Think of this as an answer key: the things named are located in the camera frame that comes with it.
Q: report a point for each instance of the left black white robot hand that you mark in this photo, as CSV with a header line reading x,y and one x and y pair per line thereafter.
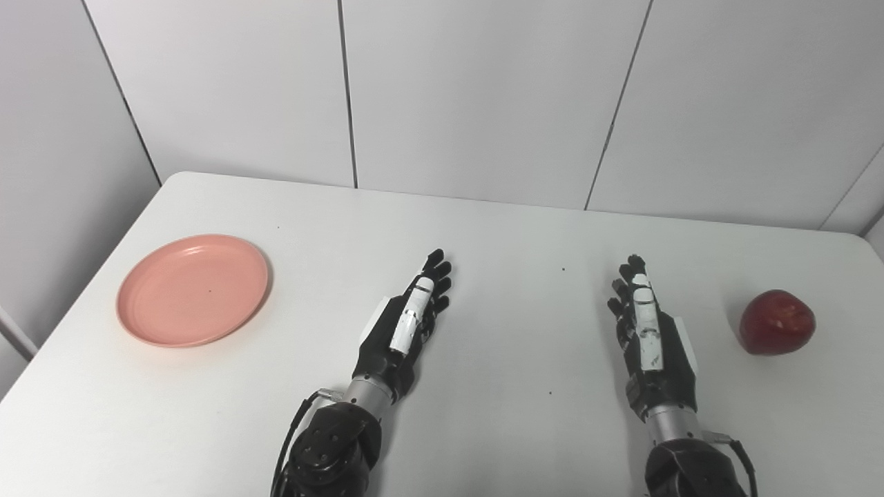
x,y
387,345

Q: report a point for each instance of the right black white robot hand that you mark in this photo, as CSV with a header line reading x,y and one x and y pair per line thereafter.
x,y
666,366

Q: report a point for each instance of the red apple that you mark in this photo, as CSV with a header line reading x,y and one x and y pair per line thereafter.
x,y
777,324

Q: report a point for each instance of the pink round plate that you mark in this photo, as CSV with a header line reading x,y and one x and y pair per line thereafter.
x,y
193,290

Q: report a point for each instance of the white wall post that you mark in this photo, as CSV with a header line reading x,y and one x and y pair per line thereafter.
x,y
14,331

